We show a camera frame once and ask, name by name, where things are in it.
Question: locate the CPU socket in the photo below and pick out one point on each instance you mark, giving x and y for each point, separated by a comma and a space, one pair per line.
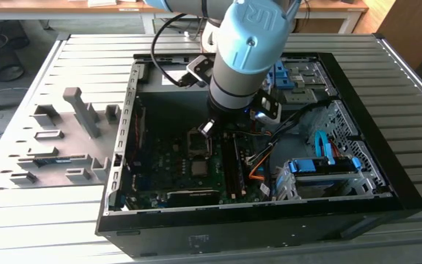
190, 167

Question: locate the green motherboard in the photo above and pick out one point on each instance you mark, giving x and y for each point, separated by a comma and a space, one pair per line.
167, 170

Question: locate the black hard disk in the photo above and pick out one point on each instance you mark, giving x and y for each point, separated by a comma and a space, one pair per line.
343, 167

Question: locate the grey hard disk cage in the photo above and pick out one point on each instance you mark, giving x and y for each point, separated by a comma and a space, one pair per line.
328, 178

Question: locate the blue disk carrier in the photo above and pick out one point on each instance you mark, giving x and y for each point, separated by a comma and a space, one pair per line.
303, 166

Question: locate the black PC case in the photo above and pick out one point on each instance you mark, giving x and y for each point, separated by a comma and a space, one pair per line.
233, 233

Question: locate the grey parts rack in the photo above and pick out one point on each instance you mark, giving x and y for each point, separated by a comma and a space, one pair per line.
68, 148

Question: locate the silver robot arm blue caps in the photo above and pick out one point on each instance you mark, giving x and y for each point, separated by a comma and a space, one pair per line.
248, 41

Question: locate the RAM stick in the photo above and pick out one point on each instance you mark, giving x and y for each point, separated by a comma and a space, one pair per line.
55, 160

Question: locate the black RAM slot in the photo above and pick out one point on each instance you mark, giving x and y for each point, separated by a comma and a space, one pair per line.
240, 170
228, 165

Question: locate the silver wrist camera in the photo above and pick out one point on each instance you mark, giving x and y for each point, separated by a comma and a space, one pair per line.
200, 68
269, 107

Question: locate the blue plastic drive latch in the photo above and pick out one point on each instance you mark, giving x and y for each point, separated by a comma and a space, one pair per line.
284, 82

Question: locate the white box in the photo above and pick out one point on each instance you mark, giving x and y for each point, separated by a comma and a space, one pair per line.
103, 2

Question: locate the grey power supply unit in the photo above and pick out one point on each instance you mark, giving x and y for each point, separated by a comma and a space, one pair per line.
151, 86

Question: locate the wooden cabinet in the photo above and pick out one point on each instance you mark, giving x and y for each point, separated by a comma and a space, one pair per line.
409, 27

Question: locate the black graphics card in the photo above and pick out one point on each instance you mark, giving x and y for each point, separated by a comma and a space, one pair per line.
192, 198

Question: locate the wooden top desk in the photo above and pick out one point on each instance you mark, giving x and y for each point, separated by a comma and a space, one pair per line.
79, 9
336, 8

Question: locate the grey optical drive cage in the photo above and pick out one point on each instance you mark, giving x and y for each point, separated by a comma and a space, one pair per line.
303, 96

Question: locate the metal locking lever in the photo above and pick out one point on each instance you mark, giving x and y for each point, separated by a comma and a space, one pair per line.
211, 147

